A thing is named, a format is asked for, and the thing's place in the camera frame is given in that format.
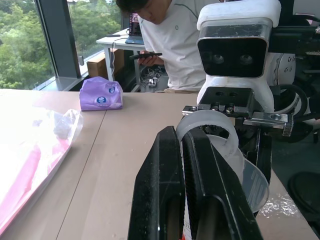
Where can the person in white t-shirt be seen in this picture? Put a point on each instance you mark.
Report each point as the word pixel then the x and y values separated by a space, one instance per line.
pixel 180 37

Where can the pink sheet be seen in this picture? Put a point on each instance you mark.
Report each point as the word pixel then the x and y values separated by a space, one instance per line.
pixel 27 170

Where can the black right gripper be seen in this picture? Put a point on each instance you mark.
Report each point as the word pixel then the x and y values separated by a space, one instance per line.
pixel 240 100

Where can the white desk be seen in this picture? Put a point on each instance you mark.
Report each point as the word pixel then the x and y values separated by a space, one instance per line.
pixel 117 41

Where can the black smartphone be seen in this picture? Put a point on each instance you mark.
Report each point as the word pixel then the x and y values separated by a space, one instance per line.
pixel 150 55

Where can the clear plastic bag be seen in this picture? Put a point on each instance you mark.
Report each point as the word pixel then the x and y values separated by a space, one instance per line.
pixel 50 130

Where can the purple tissue pack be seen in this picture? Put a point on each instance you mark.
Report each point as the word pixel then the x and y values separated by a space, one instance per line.
pixel 100 92

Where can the open laptop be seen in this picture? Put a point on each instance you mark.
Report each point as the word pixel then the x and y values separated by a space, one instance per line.
pixel 135 38

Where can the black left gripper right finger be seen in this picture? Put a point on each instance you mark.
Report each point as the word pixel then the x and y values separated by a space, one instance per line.
pixel 212 185

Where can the dark window frame pillar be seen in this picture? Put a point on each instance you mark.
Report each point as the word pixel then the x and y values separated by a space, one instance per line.
pixel 60 37

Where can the person's hand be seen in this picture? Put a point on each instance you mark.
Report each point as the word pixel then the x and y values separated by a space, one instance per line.
pixel 147 61

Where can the black round object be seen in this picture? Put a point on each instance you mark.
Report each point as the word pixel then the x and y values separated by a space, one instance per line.
pixel 306 190

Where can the brown cardboard box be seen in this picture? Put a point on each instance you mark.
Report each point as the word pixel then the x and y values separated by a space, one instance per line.
pixel 98 66

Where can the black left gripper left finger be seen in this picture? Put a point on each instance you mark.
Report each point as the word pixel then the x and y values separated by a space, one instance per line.
pixel 155 190

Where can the crinkled clear plastic wrapper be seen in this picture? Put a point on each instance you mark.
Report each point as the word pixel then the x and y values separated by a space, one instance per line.
pixel 280 206

